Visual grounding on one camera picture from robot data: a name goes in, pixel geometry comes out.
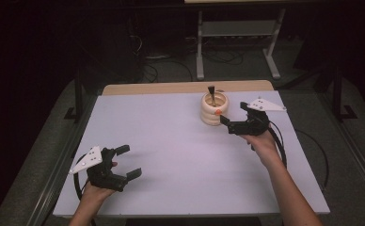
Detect tangled black floor cables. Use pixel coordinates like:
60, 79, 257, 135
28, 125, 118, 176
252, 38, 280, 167
130, 32, 245, 83

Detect grey metal floor rail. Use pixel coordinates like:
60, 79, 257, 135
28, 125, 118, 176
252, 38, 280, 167
315, 92, 365, 202
24, 93, 98, 226

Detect thin black floor cable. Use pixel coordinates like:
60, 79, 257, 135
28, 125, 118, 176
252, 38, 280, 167
295, 128, 330, 191

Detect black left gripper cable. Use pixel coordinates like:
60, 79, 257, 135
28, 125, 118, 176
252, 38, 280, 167
72, 153, 90, 202

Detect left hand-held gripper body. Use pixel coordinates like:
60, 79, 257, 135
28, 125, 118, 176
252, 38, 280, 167
69, 145, 129, 193

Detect person's right hand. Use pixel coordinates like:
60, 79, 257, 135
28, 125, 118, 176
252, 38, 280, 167
241, 122, 281, 169

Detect person's left hand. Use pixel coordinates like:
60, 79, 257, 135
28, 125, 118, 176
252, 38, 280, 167
81, 160, 119, 205

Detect white metal stand with shelf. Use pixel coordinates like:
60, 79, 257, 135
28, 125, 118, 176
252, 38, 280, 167
195, 8, 287, 81

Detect cream ringed brush holder cup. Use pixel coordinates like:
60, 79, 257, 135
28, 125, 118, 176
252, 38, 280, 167
200, 91, 230, 127

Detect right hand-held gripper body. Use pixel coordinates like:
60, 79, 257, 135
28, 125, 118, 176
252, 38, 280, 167
228, 97, 288, 137

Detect black metal stand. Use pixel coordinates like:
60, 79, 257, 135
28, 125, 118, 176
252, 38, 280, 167
331, 65, 359, 122
63, 67, 85, 124

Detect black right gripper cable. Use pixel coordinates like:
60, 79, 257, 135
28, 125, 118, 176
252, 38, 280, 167
266, 120, 289, 169

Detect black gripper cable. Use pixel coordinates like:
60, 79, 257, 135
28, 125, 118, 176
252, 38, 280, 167
266, 120, 289, 169
72, 153, 90, 202

